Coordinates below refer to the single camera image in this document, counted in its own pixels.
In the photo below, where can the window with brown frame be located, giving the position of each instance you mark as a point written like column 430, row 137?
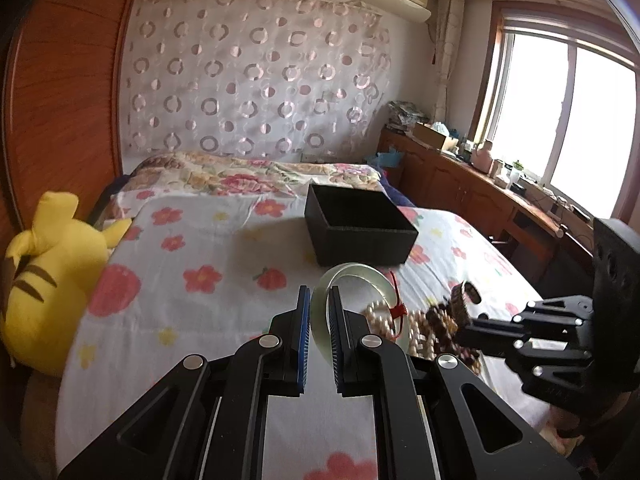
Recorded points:
column 560, row 90

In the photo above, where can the black jewelry box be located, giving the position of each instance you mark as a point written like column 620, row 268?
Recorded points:
column 354, row 225

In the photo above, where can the pink circle pattern curtain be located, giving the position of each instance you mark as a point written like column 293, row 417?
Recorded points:
column 274, row 79

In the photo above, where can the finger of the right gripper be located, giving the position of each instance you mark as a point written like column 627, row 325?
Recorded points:
column 519, row 353
column 566, row 318

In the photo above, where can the dark blue blanket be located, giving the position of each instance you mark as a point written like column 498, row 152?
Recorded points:
column 394, row 194

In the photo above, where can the floral quilt at bedhead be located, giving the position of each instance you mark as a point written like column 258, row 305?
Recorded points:
column 199, row 173

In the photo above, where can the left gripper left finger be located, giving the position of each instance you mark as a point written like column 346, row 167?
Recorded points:
column 205, row 419

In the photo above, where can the cardboard box on sideboard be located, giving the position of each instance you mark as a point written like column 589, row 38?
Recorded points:
column 433, row 138

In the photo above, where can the yellow striped plush toy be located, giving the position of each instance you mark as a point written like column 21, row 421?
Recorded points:
column 48, row 275

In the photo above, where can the wooden wardrobe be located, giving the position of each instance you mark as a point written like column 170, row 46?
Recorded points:
column 59, row 103

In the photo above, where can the pink bottle on sideboard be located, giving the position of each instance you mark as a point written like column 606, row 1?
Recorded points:
column 481, row 158

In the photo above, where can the long wooden sideboard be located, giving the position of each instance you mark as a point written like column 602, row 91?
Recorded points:
column 536, row 244

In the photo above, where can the pale green jade bangle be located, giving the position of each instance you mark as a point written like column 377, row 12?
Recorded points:
column 319, row 299

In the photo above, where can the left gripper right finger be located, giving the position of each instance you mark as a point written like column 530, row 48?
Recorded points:
column 434, row 419

